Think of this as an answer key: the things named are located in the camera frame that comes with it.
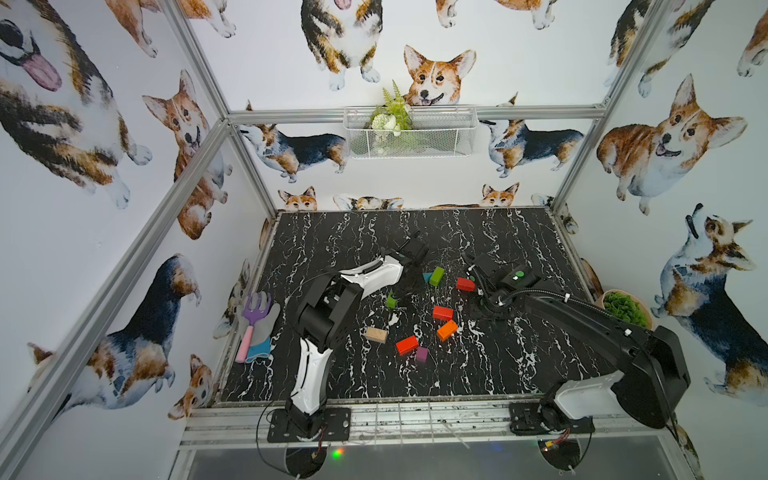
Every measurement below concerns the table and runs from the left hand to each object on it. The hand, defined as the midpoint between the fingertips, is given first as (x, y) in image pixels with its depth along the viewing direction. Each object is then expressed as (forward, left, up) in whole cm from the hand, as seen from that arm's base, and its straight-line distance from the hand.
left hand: (423, 285), depth 97 cm
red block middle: (-9, -5, -1) cm, 11 cm away
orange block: (-15, -6, 0) cm, 16 cm away
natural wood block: (-16, +15, 0) cm, 21 cm away
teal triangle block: (+3, -1, 0) cm, 4 cm away
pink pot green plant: (-14, -53, +11) cm, 56 cm away
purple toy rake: (-9, +52, 0) cm, 53 cm away
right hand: (-14, -12, +10) cm, 20 cm away
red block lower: (-18, +6, -2) cm, 19 cm away
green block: (+4, -5, -1) cm, 6 cm away
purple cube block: (-20, +1, -3) cm, 21 cm away
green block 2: (-5, +10, -1) cm, 12 cm away
